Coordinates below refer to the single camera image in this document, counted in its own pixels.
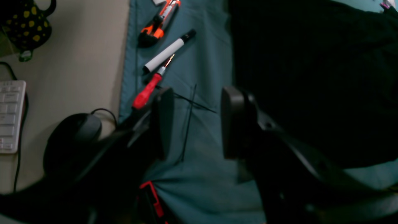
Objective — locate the black t-shirt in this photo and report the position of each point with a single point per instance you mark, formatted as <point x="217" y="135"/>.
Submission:
<point x="326" y="72"/>

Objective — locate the pink marker pen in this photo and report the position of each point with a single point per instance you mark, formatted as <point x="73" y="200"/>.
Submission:
<point x="386" y="4"/>

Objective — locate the black zip tie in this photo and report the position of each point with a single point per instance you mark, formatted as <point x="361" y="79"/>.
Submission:
<point x="192" y="104"/>

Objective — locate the white keyboard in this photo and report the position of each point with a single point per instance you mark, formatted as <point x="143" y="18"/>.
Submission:
<point x="12" y="95"/>

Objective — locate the orange black utility knife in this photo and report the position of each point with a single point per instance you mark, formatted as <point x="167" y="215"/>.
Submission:
<point x="155" y="29"/>

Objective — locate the black computer mouse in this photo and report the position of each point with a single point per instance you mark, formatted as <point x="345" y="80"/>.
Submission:
<point x="72" y="135"/>

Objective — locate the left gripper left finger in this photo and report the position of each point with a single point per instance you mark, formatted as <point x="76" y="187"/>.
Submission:
<point x="96" y="180"/>

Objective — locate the red handled screwdriver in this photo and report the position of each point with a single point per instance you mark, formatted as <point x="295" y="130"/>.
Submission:
<point x="142" y="98"/>

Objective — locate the orange black clamp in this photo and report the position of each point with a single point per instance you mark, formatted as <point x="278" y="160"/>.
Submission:
<point x="149" y="206"/>

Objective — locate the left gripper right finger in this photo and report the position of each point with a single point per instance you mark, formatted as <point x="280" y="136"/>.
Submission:
<point x="297" y="184"/>

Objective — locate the teal table cloth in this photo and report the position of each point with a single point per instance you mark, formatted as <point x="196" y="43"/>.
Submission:
<point x="207" y="188"/>

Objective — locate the white black marker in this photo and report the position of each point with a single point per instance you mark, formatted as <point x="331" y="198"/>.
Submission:
<point x="156" y="61"/>

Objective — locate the black yellow spotted mug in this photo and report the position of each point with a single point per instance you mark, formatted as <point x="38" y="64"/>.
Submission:
<point x="26" y="25"/>

